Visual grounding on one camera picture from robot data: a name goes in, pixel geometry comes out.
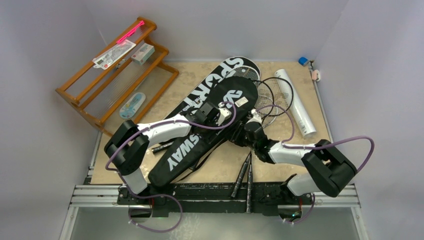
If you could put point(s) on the blue toothbrush blister pack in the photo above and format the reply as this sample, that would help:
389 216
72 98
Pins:
129 109

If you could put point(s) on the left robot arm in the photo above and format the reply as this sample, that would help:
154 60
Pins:
128 145

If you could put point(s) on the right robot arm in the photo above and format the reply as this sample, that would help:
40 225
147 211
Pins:
328 170

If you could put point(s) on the black racket under bag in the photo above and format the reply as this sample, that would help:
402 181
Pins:
157 149

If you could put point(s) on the black badminton racket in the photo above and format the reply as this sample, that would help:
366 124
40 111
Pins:
282 101

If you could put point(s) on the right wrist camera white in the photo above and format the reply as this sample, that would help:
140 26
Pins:
254 117

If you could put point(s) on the white shuttlecock tube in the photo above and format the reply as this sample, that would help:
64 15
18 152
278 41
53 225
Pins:
297 108

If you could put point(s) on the black racket bag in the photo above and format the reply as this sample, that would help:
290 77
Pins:
199 93
239 95

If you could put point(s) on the wooden tiered shelf rack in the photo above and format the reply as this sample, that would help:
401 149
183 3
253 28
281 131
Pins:
98 95

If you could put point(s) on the blue small object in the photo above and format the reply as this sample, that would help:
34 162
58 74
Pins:
303 61

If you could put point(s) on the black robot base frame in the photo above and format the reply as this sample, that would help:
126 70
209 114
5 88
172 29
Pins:
267 199

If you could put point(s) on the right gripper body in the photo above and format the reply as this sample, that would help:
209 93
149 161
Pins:
241 134

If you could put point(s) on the pink white small object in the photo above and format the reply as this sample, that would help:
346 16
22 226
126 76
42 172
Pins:
315 75

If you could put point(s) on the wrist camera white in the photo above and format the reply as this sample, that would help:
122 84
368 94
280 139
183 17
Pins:
254 117
224 114

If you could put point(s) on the pink pen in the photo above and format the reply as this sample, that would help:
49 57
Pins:
130 32

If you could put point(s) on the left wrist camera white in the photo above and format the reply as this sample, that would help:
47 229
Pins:
224 114

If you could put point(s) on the white packaged card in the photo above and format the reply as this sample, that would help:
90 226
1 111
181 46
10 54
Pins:
112 55

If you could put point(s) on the small teal white box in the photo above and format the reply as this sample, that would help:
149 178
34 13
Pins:
141 55

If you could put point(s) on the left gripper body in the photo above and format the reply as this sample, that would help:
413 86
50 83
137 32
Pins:
220 124

